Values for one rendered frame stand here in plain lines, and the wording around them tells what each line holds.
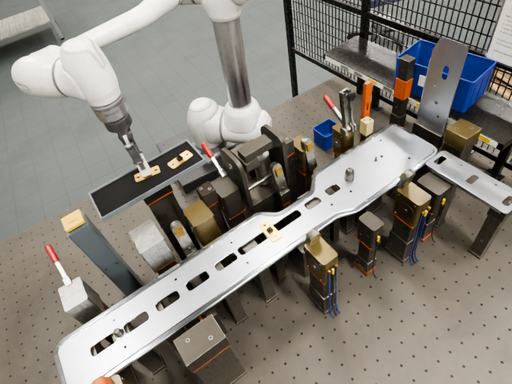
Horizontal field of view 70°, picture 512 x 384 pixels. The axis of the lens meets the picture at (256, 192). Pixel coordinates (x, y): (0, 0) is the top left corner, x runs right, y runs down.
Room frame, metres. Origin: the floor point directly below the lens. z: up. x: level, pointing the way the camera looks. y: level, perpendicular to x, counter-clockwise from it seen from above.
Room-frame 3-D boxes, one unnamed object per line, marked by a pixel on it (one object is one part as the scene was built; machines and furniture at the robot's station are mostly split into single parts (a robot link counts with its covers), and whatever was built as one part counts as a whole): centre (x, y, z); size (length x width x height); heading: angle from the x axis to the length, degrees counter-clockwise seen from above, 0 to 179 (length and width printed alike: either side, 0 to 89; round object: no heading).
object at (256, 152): (0.91, -0.02, 0.95); 0.18 x 0.13 x 0.49; 114
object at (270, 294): (0.65, 0.06, 0.84); 0.12 x 0.05 x 0.29; 24
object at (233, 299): (0.59, 0.18, 0.84); 0.12 x 0.05 x 0.29; 24
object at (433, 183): (0.71, -0.59, 0.84); 0.12 x 0.07 x 0.28; 24
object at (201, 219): (0.77, 0.20, 0.89); 0.12 x 0.08 x 0.38; 24
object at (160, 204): (0.89, 0.33, 0.92); 0.10 x 0.08 x 0.45; 114
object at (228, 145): (1.43, 0.18, 0.79); 0.22 x 0.18 x 0.06; 122
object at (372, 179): (0.66, 0.00, 1.00); 1.38 x 0.22 x 0.02; 114
